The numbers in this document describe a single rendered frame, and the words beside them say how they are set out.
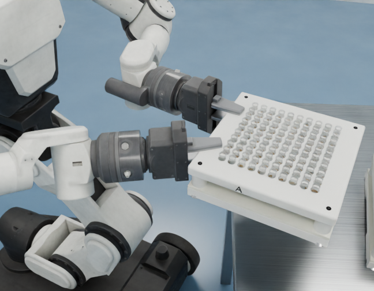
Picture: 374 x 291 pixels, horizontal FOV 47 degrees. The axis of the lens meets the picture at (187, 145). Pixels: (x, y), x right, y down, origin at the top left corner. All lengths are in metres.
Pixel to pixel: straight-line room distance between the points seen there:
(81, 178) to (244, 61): 2.41
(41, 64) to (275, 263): 0.64
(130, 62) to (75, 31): 2.63
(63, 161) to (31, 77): 0.31
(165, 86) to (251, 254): 0.36
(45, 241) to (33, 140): 0.87
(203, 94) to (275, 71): 2.17
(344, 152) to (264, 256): 0.24
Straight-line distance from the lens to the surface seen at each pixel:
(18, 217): 1.60
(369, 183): 0.98
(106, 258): 1.18
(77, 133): 0.73
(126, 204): 1.17
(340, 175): 0.73
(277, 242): 0.85
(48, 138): 0.71
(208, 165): 0.71
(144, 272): 1.57
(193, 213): 1.97
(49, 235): 1.54
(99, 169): 0.72
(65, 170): 0.73
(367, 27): 3.75
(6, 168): 0.70
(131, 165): 0.71
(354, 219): 0.93
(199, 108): 0.83
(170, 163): 0.73
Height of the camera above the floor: 1.52
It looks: 41 degrees down
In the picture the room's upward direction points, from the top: straight up
